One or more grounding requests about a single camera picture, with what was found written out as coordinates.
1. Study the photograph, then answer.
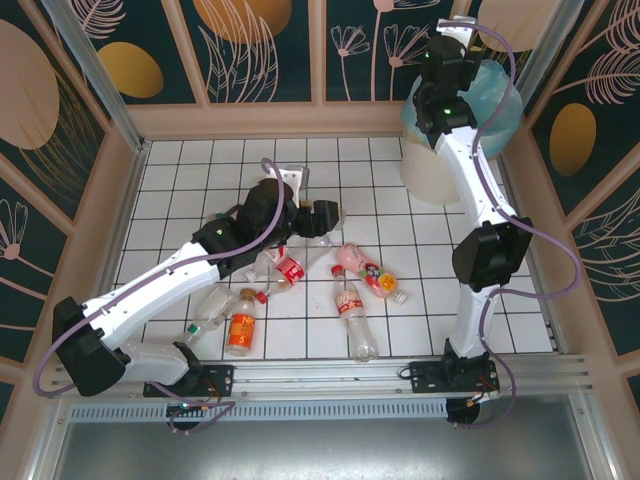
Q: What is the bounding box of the clear plastic bottle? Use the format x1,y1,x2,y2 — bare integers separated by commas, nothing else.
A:
299,232,337,269

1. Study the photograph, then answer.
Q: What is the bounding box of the clear bottle white red label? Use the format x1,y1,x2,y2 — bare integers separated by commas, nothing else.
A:
243,248,284,284

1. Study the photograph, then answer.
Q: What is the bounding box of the red bottle cap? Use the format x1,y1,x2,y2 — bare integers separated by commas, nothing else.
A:
254,252,307,305

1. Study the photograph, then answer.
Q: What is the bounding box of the pink drink bottle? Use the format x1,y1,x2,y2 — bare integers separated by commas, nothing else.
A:
334,242,410,306

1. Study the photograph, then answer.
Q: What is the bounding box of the clear bottle red star label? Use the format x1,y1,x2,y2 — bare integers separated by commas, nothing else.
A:
329,263,381,363

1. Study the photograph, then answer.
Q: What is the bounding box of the orange label juice bottle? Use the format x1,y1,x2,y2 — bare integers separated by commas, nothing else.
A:
223,287,259,358

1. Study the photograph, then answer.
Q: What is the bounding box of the white ribbed waste bin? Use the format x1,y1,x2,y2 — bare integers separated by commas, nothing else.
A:
399,119,471,205

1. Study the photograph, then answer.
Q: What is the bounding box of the small controller board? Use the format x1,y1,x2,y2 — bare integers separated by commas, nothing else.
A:
166,399,214,419

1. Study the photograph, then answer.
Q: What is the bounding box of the steel sheet panel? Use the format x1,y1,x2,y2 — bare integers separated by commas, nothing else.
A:
27,393,619,480

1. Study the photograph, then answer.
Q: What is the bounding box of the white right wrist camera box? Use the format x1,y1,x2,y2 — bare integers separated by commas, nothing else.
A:
435,17,477,51

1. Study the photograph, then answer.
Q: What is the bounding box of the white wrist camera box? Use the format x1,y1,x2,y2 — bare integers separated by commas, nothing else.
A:
435,17,477,51
275,164,312,207

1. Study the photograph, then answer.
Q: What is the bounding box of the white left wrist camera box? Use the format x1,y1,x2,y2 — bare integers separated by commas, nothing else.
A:
275,164,312,207

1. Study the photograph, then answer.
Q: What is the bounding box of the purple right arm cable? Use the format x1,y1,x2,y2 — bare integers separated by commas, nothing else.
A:
449,14,584,431

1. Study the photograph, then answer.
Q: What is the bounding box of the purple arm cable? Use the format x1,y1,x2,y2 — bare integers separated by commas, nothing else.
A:
32,158,296,437
449,14,584,431

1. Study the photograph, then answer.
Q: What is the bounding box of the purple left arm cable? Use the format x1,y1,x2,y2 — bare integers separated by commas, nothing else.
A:
32,158,296,437

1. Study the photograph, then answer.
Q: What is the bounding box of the aluminium frame post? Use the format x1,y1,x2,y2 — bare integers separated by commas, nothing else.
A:
39,0,152,152
514,0,584,89

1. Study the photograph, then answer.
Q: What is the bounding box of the aluminium side rail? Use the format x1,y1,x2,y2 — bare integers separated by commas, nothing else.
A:
97,139,152,364
499,149,571,357

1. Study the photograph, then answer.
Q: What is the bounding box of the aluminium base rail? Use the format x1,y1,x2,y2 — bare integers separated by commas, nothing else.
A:
47,353,599,401

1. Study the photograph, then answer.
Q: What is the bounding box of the grey slotted cable duct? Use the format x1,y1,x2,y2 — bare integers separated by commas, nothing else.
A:
68,399,450,422

